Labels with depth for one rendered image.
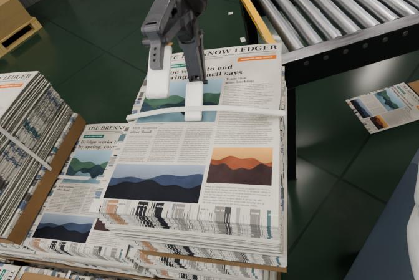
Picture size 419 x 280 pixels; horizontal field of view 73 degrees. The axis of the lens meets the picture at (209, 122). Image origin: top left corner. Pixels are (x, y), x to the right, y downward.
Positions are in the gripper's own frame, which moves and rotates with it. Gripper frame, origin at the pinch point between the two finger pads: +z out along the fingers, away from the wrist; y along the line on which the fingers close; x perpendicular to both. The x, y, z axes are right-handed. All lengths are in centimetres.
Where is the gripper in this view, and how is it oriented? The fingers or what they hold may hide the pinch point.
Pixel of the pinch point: (178, 103)
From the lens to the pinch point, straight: 43.0
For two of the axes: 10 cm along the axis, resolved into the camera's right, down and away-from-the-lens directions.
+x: -9.6, 0.2, 2.8
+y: 2.8, 2.0, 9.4
